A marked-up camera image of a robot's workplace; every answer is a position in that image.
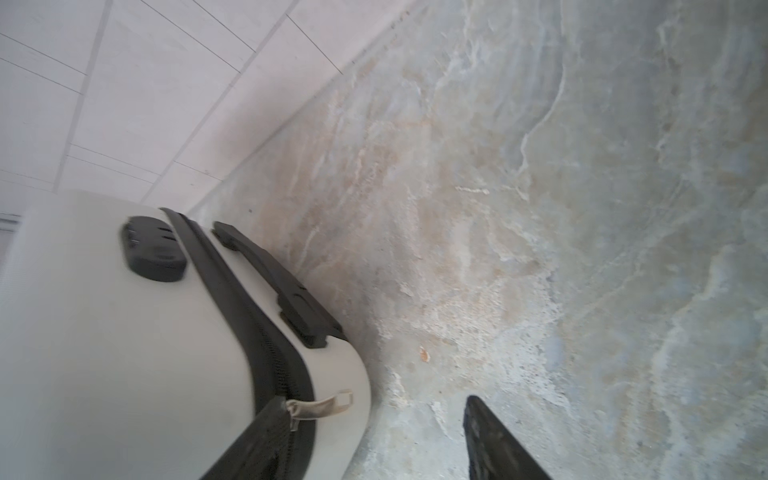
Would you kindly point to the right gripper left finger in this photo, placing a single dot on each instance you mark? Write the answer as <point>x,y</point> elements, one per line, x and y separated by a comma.
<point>261,451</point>

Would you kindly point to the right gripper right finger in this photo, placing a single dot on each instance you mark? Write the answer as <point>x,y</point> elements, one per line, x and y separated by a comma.
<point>493,452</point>

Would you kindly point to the black white suitcase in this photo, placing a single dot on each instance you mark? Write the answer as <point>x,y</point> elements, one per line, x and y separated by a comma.
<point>137,344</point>

